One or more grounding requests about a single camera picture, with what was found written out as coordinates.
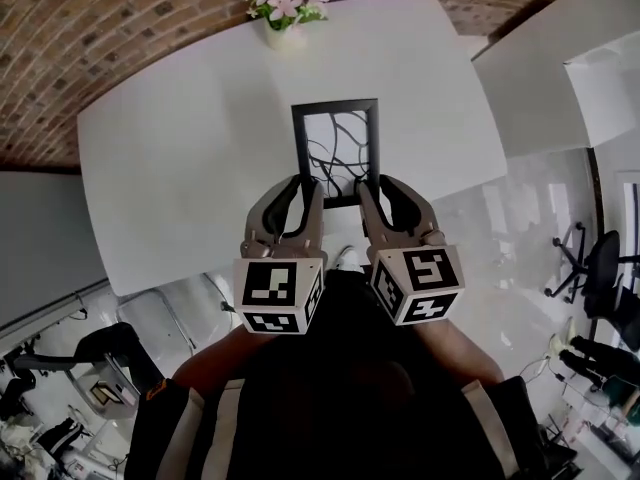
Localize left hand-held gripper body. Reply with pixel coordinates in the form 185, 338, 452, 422
232, 232, 327, 337

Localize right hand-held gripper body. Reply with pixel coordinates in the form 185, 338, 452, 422
366, 226, 467, 328

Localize black picture frame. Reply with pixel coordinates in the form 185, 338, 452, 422
291, 98, 380, 210

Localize person's right forearm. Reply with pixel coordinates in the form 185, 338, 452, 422
412, 317, 504, 387

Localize person's left forearm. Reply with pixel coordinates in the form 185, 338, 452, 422
172, 325, 264, 394

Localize person's white shoe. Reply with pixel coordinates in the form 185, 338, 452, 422
333, 246, 365, 273

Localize person's black clothing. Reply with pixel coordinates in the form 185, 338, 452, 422
127, 266, 551, 480

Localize black exercise machine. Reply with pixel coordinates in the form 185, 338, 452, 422
13, 321, 167, 405

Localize black office chair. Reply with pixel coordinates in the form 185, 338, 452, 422
543, 221, 640, 340

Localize white side table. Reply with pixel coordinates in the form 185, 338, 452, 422
471, 0, 640, 160

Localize pink flowers in white pot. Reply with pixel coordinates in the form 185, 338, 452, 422
243, 0, 331, 52

